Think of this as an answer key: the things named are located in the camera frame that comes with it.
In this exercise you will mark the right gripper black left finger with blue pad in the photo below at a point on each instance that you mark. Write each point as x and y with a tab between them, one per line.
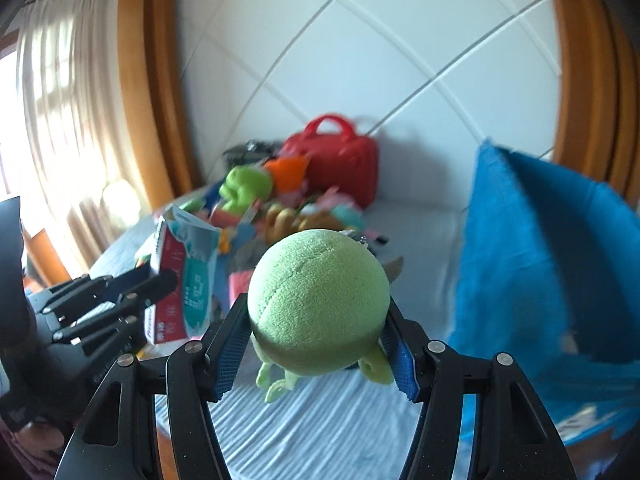
116	437

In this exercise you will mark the red white tissue pack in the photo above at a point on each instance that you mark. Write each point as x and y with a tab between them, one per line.
187	246

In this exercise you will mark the beige curtain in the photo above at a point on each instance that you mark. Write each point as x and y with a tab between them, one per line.
75	127

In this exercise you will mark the person's hand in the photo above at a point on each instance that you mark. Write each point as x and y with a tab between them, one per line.
40	438

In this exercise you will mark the green round plush monster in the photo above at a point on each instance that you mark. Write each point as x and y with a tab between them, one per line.
317	303

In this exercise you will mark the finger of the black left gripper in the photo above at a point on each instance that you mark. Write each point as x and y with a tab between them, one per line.
157	287
81	295

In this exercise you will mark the red handbag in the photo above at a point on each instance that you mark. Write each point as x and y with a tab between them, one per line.
337	156

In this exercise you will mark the pink plush toy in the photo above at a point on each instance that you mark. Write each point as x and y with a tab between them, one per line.
333	198

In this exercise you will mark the wooden headboard frame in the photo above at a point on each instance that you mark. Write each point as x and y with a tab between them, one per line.
431	79

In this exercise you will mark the green plush frog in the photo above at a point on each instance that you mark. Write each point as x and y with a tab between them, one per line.
242	186

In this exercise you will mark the brown plush toy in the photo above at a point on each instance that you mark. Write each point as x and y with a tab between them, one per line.
281	222

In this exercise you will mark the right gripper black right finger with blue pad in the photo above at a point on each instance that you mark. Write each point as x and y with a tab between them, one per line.
513	437

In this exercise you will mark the orange plush toy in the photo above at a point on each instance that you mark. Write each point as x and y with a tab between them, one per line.
287	173

